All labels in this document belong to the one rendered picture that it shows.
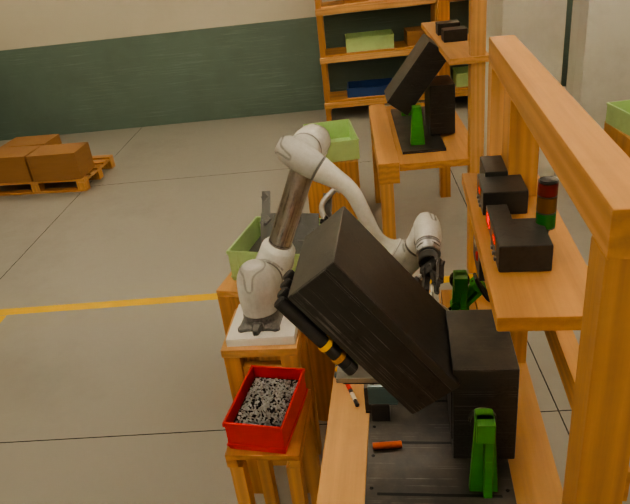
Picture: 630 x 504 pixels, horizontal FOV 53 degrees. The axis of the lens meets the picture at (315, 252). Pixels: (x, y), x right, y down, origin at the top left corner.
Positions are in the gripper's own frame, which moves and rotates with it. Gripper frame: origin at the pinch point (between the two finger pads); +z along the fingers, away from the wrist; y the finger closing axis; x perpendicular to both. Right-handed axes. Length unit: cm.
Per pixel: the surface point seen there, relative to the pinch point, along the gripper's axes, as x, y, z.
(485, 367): 1.2, 18.0, 37.4
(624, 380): -19, 65, 75
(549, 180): -18, 61, 13
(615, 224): -44, 83, 68
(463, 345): -0.6, 12.5, 27.6
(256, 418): -25, -62, 29
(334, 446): -8, -38, 43
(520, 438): 36, 0, 37
